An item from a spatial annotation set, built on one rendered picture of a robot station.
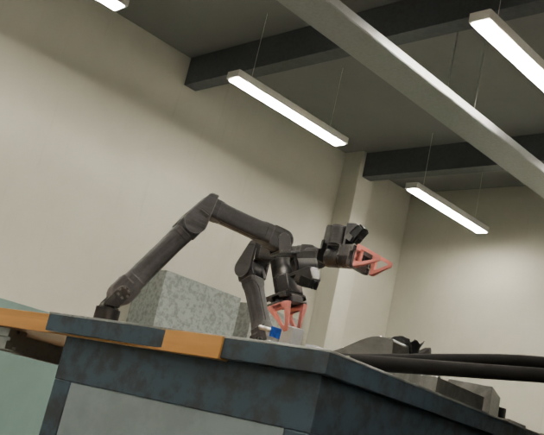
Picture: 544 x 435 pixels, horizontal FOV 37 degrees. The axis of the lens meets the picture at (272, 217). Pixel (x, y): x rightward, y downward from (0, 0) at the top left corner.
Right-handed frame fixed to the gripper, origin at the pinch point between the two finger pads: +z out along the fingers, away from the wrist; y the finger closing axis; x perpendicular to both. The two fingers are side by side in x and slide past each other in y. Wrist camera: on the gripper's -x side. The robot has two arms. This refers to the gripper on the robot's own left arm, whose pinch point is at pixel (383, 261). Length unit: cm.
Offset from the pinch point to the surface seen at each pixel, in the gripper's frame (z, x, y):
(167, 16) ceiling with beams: -478, -299, 251
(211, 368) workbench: 30, 45, -88
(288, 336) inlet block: -8.5, 28.2, -23.1
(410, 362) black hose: 47, 34, -54
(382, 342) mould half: 22.9, 26.9, -27.3
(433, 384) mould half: 38, 34, -27
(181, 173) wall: -513, -175, 352
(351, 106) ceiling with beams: -406, -301, 469
